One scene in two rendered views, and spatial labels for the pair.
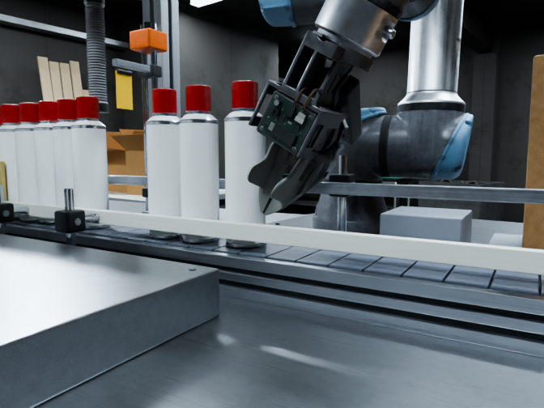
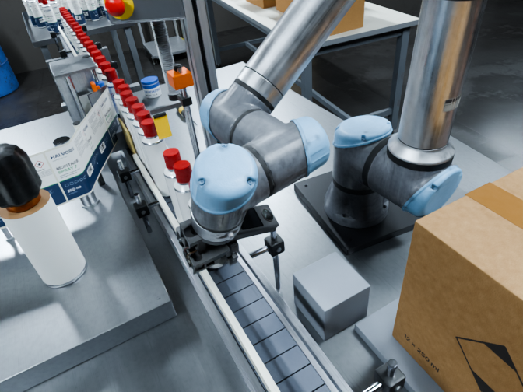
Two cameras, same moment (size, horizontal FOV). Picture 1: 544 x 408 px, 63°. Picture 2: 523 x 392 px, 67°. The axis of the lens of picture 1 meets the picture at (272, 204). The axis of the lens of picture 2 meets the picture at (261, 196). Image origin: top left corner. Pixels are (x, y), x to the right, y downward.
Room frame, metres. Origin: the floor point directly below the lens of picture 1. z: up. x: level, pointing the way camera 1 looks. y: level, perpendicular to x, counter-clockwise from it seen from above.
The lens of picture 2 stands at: (0.16, -0.38, 1.48)
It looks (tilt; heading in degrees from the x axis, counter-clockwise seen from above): 38 degrees down; 34
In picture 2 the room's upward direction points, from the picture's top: 7 degrees counter-clockwise
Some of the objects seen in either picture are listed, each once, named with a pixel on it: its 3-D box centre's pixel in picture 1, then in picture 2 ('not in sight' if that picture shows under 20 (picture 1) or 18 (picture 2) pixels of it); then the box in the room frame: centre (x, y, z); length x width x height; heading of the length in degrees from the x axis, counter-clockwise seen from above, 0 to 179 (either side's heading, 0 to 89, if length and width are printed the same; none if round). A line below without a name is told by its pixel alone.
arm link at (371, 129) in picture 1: (357, 143); (363, 150); (0.88, -0.17, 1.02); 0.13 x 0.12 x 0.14; 65
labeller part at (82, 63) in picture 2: not in sight; (72, 64); (0.82, 0.65, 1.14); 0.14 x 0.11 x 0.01; 59
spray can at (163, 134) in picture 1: (166, 163); (181, 191); (0.63, 0.15, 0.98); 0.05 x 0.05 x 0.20
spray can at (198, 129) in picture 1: (199, 164); (192, 205); (0.60, 0.10, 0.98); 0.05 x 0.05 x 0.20
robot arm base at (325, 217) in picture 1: (351, 203); (356, 190); (0.88, -0.16, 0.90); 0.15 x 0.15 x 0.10
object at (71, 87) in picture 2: not in sight; (91, 107); (0.82, 0.65, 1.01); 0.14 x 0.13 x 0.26; 59
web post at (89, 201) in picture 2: not in sight; (76, 173); (0.59, 0.45, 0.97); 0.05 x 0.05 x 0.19
